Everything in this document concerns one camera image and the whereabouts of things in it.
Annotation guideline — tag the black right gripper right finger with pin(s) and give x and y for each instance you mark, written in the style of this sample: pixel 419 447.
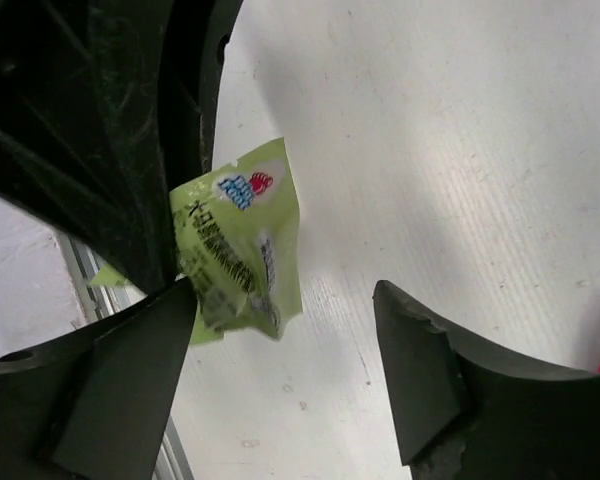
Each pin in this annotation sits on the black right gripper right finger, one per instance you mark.
pixel 464 407

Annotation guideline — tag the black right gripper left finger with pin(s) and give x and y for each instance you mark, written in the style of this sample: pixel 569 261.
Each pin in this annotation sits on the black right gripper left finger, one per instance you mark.
pixel 39 388

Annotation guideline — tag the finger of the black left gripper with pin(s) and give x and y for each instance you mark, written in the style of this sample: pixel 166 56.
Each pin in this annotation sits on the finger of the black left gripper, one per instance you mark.
pixel 105 107

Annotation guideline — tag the green snack packet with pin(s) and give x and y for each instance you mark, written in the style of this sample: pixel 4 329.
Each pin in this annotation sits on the green snack packet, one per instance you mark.
pixel 236 231

